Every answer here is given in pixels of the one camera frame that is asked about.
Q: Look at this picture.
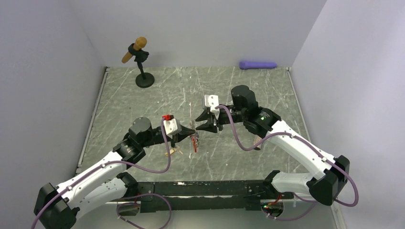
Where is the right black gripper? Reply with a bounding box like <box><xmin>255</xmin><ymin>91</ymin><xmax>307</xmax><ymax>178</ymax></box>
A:
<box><xmin>195</xmin><ymin>106</ymin><xmax>247</xmax><ymax>133</ymax></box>

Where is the yellow tagged key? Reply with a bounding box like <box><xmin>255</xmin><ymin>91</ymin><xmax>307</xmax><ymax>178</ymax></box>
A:
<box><xmin>165</xmin><ymin>147</ymin><xmax>183</xmax><ymax>156</ymax></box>

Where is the red handled metal keyring holder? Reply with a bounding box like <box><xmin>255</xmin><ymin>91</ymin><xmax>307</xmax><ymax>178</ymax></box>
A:
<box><xmin>189</xmin><ymin>120</ymin><xmax>200</xmax><ymax>153</ymax></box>

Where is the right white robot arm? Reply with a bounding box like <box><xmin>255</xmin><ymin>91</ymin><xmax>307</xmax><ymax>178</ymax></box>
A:
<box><xmin>196</xmin><ymin>85</ymin><xmax>353</xmax><ymax>206</ymax></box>

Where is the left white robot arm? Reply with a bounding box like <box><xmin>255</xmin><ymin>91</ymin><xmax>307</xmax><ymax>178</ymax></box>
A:
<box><xmin>31</xmin><ymin>115</ymin><xmax>195</xmax><ymax>229</ymax></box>

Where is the black microphone stand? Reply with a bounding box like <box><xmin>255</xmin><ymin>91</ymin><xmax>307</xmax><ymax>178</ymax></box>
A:
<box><xmin>136</xmin><ymin>62</ymin><xmax>155</xmax><ymax>88</ymax></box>

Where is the purple cylinder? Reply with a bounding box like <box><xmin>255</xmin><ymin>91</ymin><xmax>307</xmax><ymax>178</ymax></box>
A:
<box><xmin>239</xmin><ymin>61</ymin><xmax>277</xmax><ymax>70</ymax></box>

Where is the brown microphone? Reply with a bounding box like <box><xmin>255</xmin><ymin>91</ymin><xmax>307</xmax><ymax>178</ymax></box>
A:
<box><xmin>121</xmin><ymin>37</ymin><xmax>149</xmax><ymax>63</ymax></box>

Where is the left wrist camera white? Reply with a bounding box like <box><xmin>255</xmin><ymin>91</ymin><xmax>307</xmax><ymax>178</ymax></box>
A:
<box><xmin>162</xmin><ymin>114</ymin><xmax>182</xmax><ymax>135</ymax></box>

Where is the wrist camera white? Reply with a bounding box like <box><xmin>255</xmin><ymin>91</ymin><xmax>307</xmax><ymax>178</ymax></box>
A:
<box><xmin>202</xmin><ymin>94</ymin><xmax>220</xmax><ymax>114</ymax></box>
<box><xmin>162</xmin><ymin>114</ymin><xmax>182</xmax><ymax>135</ymax></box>

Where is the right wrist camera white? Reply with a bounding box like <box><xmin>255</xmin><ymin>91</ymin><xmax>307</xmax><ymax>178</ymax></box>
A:
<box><xmin>202</xmin><ymin>94</ymin><xmax>220</xmax><ymax>114</ymax></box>

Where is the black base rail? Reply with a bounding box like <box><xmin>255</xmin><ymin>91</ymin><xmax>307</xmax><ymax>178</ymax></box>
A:
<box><xmin>118</xmin><ymin>180</ymin><xmax>293</xmax><ymax>213</ymax></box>

